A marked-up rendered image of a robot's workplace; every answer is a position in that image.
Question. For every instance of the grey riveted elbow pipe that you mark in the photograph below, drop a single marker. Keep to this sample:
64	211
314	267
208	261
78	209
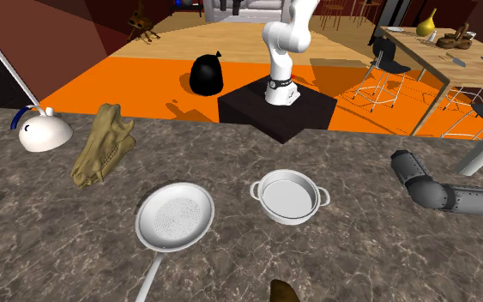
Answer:
441	188

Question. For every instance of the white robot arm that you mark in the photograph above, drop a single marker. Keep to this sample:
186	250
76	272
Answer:
283	37

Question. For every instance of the dark robot stand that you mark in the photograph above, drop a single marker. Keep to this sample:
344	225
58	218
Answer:
275	115

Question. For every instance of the black garbage bag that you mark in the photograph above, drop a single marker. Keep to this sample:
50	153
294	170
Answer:
206	76

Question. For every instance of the tan animal skull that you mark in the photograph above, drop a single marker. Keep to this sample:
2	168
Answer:
103	146

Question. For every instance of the white sofa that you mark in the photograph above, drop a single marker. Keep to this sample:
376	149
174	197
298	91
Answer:
241	9

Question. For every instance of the brown rounded object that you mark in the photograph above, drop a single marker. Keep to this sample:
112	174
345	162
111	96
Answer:
283	292

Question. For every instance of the brown wooden figure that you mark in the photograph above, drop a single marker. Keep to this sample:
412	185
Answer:
140	23

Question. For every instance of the wooden bar stool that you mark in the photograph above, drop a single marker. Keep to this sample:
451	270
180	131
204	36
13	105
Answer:
333	10

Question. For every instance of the small white shaker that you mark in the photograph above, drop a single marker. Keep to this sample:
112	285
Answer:
432	36

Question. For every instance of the yellow gourd vase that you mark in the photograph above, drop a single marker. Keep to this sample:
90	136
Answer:
425	25

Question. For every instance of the wooden dining table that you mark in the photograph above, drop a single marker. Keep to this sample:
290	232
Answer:
450	67

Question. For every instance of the grey kitchen knife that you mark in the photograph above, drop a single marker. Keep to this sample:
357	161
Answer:
456	59

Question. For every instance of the white paper towel roll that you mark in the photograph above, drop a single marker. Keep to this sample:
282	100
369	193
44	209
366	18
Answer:
481	152

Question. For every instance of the brown coiled sculpture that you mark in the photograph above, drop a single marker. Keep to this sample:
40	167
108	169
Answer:
454	38

